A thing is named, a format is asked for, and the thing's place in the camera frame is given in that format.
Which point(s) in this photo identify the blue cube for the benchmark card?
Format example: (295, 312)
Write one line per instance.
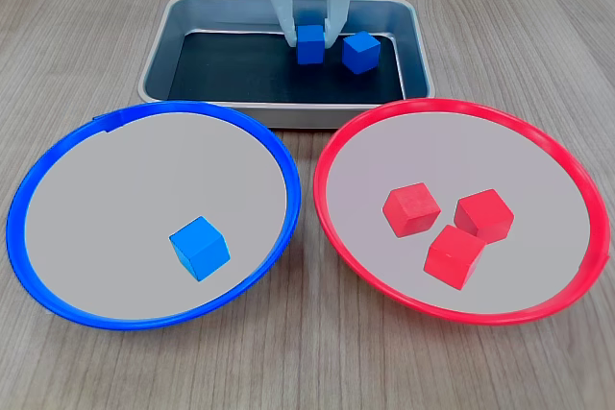
(199, 249)
(361, 52)
(310, 47)

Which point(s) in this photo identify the red cube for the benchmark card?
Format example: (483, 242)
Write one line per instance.
(485, 215)
(410, 208)
(451, 256)

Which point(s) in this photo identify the black tray mat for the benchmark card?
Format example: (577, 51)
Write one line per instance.
(240, 74)

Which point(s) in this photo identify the steel tray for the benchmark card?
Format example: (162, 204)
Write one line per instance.
(158, 69)

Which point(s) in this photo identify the white plate red rim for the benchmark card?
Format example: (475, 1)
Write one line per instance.
(432, 151)

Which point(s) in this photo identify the white plate blue rim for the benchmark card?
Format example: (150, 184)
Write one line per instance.
(120, 199)

